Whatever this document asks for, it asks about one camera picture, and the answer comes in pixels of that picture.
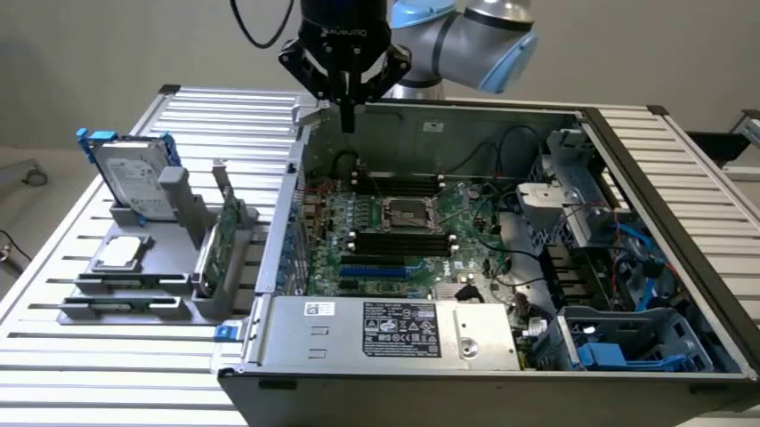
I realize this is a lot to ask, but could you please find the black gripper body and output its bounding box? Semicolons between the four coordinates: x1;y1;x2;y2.
296;0;394;84

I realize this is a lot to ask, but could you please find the black RAM slot bank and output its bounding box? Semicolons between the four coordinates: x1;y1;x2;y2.
348;230;460;258
352;170;448;197

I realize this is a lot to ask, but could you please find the CPU socket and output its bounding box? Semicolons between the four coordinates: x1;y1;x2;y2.
378;195;448;235

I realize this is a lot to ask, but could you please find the green motherboard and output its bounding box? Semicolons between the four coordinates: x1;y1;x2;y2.
296;175;528;306

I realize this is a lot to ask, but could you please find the grey plastic fan shroud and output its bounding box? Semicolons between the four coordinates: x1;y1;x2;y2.
515;181;567;229

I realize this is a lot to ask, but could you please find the green graphics card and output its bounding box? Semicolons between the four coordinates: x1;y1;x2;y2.
193;159;249;299

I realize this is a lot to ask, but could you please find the silver metal disk bay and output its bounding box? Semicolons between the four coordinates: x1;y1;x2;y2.
525;127;632;248

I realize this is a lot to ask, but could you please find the black expansion slot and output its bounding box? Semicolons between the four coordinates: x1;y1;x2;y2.
340;254;409;268

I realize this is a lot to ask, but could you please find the blue expansion slot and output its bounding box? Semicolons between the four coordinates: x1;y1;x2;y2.
338;265;409;279

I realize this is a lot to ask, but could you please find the grey caster wheel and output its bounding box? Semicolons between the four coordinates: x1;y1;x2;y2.
19;161;50;187

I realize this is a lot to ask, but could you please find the silver CPU chip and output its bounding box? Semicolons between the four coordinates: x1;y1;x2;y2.
93;235;151;270

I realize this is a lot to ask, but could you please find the silver chipset heatsink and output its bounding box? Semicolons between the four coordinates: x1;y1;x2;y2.
434;284;477;302

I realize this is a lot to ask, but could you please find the grey parts rack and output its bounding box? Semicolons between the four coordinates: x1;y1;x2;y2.
56;157;263;326

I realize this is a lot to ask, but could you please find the green RAM stick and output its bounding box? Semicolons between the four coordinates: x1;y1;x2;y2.
62;296;181;309

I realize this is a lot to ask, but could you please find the silver power supply unit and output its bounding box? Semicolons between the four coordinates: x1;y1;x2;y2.
258;295;525;373

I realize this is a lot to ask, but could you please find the grey disk bay cage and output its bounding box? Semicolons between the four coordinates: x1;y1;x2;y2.
553;304;715;373

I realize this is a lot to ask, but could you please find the blue plastic disk caddy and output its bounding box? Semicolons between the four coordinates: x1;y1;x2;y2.
573;341;698;372

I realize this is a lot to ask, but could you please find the open black PC case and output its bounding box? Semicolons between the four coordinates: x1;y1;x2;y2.
217;95;760;427

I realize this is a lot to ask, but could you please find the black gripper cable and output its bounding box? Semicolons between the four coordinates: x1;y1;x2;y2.
229;0;297;50

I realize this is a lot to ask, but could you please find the black power wire loop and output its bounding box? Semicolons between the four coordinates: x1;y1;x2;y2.
449;125;543;180

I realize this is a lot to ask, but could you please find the hard disk with blue bracket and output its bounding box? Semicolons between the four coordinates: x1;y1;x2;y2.
75;127;183;226

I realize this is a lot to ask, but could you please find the black and silver side frame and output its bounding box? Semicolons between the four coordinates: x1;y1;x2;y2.
684;108;760;169

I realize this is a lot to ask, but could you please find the blue data wire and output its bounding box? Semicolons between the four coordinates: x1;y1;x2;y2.
616;221;680;313

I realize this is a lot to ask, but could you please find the thin black floor cable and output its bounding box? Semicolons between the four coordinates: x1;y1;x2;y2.
0;228;32;273

